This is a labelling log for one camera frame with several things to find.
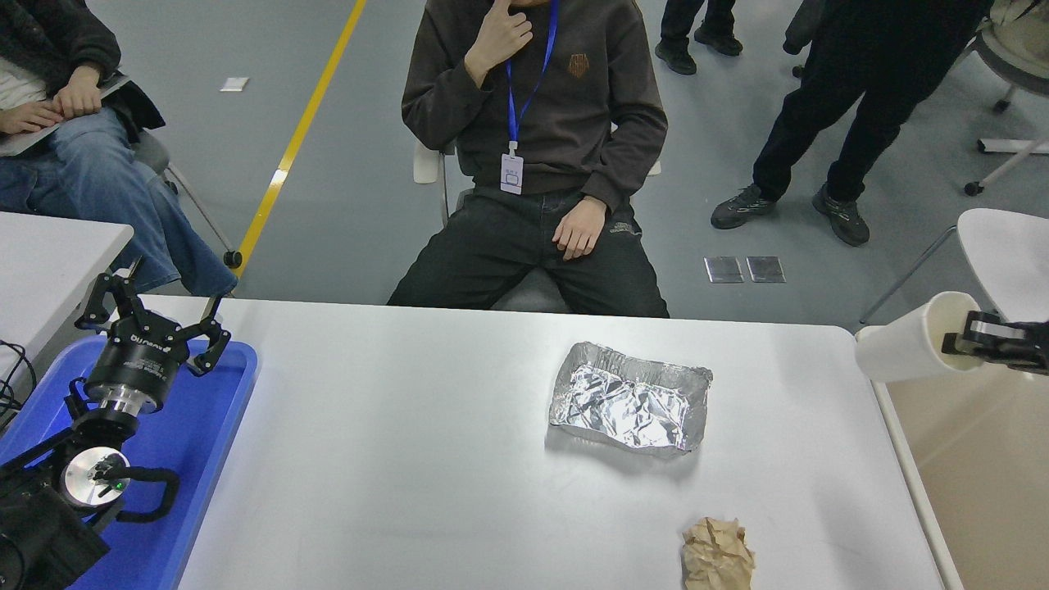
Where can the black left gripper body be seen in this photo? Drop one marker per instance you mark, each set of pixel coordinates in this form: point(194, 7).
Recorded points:
point(135, 365)

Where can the cream paper cup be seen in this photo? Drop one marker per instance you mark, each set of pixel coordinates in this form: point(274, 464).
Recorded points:
point(901, 344)

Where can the tan paper ball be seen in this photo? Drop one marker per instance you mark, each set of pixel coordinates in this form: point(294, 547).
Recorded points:
point(717, 557)

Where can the silver foil tray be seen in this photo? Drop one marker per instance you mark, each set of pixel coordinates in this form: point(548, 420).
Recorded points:
point(631, 401)

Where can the person's right hand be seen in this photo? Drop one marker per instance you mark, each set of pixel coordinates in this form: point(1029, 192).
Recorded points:
point(29, 117)
point(500, 41)

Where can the person's left hand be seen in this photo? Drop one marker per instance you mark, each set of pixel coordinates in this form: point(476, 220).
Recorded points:
point(582, 229)
point(78, 94)

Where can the white round-edged chair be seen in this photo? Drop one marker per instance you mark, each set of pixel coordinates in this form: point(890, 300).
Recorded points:
point(1008, 254)

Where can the white side table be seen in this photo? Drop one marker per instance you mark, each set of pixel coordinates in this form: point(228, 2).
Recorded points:
point(49, 262)

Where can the blue plastic tray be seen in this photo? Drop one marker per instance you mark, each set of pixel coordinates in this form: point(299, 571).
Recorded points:
point(197, 459)

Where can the person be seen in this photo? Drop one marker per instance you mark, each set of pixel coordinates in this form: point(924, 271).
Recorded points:
point(680, 49)
point(869, 90)
point(557, 106)
point(82, 172)

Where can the large pale bin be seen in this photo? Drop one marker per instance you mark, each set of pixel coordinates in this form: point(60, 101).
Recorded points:
point(983, 492)

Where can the grey laptop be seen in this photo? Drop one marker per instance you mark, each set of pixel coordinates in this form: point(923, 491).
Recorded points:
point(16, 143)

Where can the metal floor plate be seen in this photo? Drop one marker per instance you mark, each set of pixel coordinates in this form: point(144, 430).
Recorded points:
point(766, 269)
point(724, 270)

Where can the white and grey chair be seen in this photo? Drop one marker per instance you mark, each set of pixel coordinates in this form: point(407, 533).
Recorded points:
point(426, 164)

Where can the white frame with caster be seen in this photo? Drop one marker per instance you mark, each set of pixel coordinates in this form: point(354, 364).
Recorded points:
point(1016, 146)

